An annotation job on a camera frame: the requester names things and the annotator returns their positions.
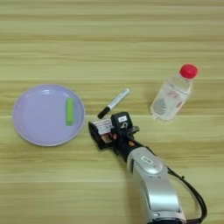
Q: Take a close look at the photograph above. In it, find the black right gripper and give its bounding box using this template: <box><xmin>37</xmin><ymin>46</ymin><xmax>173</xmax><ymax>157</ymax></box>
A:
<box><xmin>87</xmin><ymin>121</ymin><xmax>147</xmax><ymax>163</ymax></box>

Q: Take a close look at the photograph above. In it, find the small red white card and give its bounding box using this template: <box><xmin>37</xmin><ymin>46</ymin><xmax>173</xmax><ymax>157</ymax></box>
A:
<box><xmin>92</xmin><ymin>117</ymin><xmax>114</xmax><ymax>137</ymax></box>

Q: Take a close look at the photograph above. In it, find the silver marker black cap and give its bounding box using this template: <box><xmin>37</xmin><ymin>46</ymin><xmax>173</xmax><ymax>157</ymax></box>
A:
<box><xmin>96</xmin><ymin>87</ymin><xmax>131</xmax><ymax>120</ymax></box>

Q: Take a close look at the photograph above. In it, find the green rectangular block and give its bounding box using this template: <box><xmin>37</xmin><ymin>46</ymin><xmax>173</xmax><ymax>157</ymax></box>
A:
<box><xmin>66</xmin><ymin>97</ymin><xmax>74</xmax><ymax>127</ymax></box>

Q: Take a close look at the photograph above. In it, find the clear bottle red cap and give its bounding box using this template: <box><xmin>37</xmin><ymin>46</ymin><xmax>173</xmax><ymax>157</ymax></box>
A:
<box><xmin>150</xmin><ymin>63</ymin><xmax>200</xmax><ymax>122</ymax></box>

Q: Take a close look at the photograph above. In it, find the round purple plate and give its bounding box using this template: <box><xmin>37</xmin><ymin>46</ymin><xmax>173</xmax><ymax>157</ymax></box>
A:
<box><xmin>11</xmin><ymin>84</ymin><xmax>87</xmax><ymax>147</ymax></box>

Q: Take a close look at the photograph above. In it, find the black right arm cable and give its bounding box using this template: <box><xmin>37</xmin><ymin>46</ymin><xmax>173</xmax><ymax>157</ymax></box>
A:
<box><xmin>165</xmin><ymin>165</ymin><xmax>208</xmax><ymax>224</ymax></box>

